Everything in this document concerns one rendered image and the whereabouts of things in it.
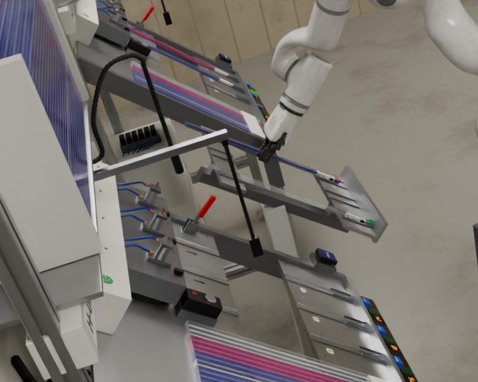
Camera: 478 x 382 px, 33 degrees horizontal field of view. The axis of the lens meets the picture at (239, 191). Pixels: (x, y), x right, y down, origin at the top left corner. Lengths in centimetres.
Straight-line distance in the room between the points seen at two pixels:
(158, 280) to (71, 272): 35
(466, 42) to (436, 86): 255
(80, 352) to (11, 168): 27
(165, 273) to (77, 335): 45
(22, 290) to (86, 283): 12
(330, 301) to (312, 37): 67
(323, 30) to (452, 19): 34
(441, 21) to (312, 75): 43
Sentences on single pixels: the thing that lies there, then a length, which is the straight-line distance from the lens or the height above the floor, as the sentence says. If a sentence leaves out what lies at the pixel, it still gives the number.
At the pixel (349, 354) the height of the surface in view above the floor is 78.
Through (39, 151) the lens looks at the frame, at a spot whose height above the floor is 158.
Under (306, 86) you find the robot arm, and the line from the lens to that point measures 222.
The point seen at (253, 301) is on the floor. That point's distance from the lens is 326.
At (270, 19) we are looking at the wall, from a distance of 532.
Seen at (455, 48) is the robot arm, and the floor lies 123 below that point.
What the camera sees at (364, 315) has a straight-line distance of 197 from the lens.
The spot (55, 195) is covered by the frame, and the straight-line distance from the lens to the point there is 118.
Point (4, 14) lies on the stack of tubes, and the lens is 152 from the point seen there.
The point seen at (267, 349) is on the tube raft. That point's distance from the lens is 162.
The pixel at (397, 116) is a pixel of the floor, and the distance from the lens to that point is 426.
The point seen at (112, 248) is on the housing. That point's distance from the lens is 151.
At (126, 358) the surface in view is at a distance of 141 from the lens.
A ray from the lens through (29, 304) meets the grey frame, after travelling 112.
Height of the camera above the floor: 205
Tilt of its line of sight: 31 degrees down
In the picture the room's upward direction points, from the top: 17 degrees counter-clockwise
